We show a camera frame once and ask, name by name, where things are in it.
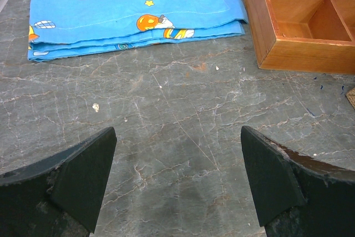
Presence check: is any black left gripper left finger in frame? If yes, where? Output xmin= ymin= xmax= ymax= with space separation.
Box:
xmin=1 ymin=127 xmax=117 ymax=236

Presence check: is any brown canvas bag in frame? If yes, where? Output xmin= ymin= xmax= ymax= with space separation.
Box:
xmin=346 ymin=88 xmax=355 ymax=109

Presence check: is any blue patterned cloth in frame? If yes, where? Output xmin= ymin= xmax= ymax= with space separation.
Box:
xmin=28 ymin=0 xmax=248 ymax=62

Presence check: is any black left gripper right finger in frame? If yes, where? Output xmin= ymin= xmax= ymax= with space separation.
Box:
xmin=241 ymin=126 xmax=354 ymax=236

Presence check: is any orange compartment tray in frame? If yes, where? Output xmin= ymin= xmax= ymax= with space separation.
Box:
xmin=244 ymin=0 xmax=354 ymax=74

